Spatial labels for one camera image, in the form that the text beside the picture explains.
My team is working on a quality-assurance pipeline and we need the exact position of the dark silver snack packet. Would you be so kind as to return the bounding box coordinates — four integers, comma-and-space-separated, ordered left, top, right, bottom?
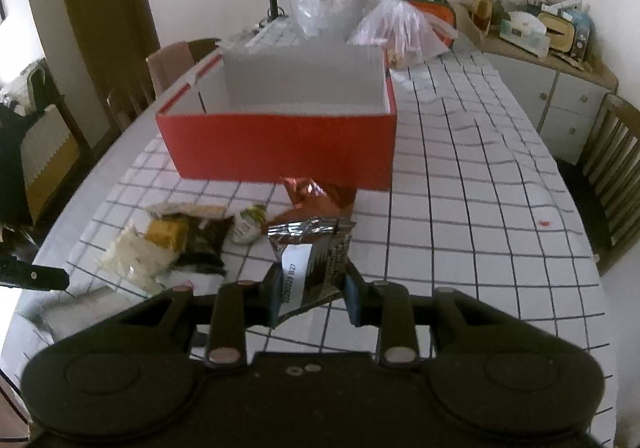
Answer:
267, 220, 357, 329

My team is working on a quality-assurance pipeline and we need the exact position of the white rice cracker packet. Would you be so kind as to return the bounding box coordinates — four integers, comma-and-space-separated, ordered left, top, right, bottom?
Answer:
97, 223, 173, 289

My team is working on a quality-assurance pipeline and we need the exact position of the white wooden cabinet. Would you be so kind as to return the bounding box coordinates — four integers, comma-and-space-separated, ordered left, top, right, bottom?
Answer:
455, 2, 619, 165

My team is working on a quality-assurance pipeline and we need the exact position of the brown wooden door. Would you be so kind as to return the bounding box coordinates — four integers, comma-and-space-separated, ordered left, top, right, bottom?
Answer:
52, 0, 162, 96

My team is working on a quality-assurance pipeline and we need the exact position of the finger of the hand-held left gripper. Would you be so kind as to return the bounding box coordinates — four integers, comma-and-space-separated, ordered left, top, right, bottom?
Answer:
0, 253, 70, 291

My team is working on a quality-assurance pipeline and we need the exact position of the red cardboard box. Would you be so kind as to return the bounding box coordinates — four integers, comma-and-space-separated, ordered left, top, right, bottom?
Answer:
155, 35, 399, 192

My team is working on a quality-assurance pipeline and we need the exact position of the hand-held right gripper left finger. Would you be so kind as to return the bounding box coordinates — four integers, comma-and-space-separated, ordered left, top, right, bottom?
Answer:
118, 263, 285, 369

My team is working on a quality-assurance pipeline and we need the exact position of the white tissue box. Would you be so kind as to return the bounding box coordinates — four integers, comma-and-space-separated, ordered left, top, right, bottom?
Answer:
500, 10, 551, 54

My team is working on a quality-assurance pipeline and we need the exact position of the clear plastic bag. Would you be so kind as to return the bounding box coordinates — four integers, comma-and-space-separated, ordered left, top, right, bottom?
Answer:
290, 0, 391, 46

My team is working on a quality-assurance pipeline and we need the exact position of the orange box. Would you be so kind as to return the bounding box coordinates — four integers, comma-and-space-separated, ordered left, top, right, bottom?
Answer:
400, 0, 459, 48

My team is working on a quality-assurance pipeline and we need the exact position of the brown foil snack packet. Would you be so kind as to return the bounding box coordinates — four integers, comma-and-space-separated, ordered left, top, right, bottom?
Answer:
272, 176, 359, 229

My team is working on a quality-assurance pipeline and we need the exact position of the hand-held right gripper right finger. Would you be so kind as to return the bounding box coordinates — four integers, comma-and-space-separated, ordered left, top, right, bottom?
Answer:
344, 260, 507, 369

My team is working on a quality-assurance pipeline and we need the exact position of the small green white packet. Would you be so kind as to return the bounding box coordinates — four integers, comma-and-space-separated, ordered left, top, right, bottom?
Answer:
230, 204, 269, 245

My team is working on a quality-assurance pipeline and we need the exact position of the glass jar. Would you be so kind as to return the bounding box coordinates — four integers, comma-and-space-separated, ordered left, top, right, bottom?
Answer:
470, 0, 496, 36

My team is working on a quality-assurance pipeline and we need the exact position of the chair with draped cloth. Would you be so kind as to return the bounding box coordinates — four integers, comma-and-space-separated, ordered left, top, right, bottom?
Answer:
0, 58, 96, 231

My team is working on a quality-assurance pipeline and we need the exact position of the chair with pink cushion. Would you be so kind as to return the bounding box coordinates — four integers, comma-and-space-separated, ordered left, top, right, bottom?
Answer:
107, 38, 222, 129

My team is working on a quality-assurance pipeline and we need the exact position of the wooden slatted chair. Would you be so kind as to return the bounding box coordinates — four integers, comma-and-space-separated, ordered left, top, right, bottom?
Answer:
580, 92, 640, 275

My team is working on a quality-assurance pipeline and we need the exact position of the yellow retro radio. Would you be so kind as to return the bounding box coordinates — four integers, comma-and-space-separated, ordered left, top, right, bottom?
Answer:
537, 10, 576, 61

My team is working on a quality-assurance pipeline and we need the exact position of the pink plastic bag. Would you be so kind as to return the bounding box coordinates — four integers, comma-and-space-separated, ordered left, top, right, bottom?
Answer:
350, 0, 459, 71

